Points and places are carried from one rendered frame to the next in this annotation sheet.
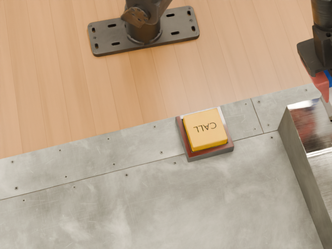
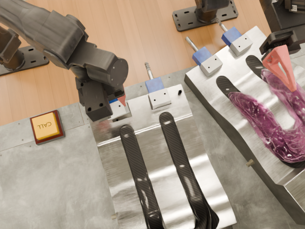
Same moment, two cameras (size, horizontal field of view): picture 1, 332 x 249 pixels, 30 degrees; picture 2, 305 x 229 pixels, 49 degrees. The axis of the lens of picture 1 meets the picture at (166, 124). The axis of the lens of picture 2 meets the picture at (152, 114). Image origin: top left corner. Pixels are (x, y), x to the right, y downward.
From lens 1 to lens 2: 0.40 m
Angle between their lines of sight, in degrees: 10
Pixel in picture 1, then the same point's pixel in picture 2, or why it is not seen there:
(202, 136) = (42, 131)
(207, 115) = (46, 117)
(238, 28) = not seen: hidden behind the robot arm
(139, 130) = (9, 126)
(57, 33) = not seen: outside the picture
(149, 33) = (13, 64)
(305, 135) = (96, 131)
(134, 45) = (7, 71)
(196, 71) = (46, 86)
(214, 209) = (52, 174)
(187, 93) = (40, 100)
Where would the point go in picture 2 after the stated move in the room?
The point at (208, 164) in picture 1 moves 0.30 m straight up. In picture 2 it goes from (50, 146) to (6, 119)
